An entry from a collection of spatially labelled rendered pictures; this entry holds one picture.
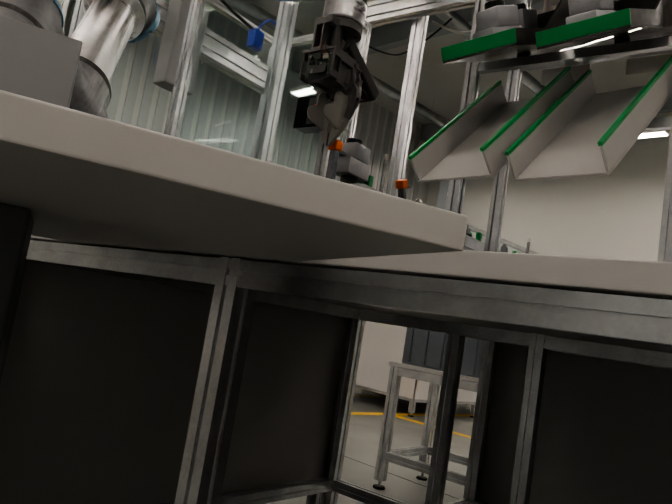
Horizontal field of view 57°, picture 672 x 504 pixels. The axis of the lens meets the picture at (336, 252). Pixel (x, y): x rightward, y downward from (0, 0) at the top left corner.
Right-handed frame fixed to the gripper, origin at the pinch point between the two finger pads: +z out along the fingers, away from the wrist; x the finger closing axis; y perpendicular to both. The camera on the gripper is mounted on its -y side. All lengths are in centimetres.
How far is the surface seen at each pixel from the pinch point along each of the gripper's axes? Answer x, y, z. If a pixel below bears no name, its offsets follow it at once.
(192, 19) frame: -76, -20, -47
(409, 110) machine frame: -60, -114, -55
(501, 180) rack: 20.6, -26.6, -0.1
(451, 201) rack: 19.8, -9.8, 8.4
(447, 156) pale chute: 21.6, -2.9, 2.9
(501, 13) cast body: 29.8, 1.9, -17.1
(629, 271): 55, 19, 22
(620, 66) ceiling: -196, -920, -455
